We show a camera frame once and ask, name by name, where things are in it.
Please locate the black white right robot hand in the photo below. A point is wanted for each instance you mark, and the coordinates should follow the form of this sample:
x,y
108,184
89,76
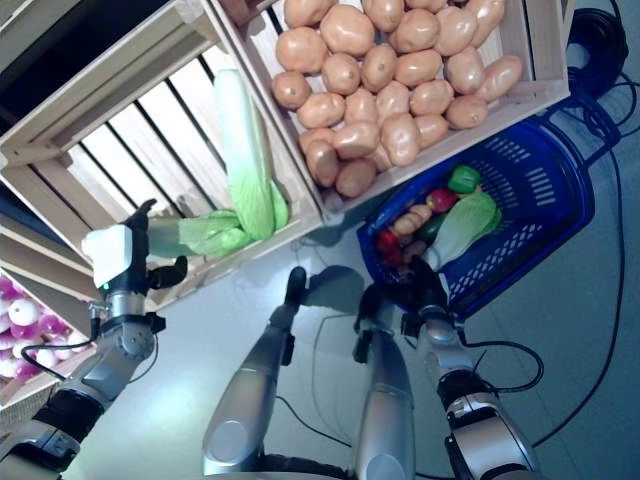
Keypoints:
x,y
430,295

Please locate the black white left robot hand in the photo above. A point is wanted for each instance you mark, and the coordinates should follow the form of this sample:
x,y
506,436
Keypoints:
x,y
110,255

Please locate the green white napa cabbage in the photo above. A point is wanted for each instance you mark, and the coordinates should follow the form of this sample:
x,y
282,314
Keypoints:
x,y
210,235
245,150
460,230

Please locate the blue plastic shopping basket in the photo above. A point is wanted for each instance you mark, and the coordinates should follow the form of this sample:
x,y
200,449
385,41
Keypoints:
x,y
550,210

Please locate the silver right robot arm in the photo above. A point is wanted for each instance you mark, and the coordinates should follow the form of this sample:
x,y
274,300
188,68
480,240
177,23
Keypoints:
x,y
480,420

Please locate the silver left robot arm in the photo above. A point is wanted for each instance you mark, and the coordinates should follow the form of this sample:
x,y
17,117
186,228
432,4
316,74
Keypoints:
x,y
120,345

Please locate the potatoes in basket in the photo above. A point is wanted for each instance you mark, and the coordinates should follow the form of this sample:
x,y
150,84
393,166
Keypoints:
x,y
410,222

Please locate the woven wicker basket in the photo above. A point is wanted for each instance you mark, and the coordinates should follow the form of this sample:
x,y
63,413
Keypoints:
x,y
20,417

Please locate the red bell pepper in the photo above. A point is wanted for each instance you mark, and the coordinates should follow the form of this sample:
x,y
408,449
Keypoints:
x,y
387,245

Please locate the dark green cucumber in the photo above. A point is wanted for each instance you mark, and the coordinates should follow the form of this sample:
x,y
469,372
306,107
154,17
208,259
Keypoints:
x,y
431,227

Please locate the wooden display rack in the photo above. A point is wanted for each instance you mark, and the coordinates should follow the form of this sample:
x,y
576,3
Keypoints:
x,y
40,250

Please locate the purple white onion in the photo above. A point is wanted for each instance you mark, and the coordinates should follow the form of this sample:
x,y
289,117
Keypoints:
x,y
7,290
22,312
50,324

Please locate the red apple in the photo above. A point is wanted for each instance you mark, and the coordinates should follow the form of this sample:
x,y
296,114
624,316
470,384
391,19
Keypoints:
x,y
444,199

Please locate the green bell pepper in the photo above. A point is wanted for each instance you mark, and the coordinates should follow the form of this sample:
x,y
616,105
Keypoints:
x,y
464,180

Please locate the dark brown potato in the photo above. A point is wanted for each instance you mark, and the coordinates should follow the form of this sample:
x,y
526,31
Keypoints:
x,y
356,177

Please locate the tan plastic potato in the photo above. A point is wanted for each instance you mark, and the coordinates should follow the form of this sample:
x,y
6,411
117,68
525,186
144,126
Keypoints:
x,y
341,74
321,110
291,90
417,30
361,106
356,140
385,12
500,77
431,96
417,67
322,162
305,10
302,50
431,129
466,111
465,70
400,139
347,30
315,135
455,30
382,157
378,67
392,100
487,15

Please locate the wooden slatted cabbage crate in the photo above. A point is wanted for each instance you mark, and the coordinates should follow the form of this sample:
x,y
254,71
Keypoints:
x,y
260,250

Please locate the wooden onion crate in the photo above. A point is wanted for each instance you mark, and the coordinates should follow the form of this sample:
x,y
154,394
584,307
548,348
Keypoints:
x,y
15,395

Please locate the black robot waist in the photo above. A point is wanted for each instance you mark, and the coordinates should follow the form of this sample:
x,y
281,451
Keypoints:
x,y
310,467

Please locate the wooden potato crate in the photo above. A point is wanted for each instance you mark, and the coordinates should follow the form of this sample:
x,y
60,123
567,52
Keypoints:
x,y
545,50

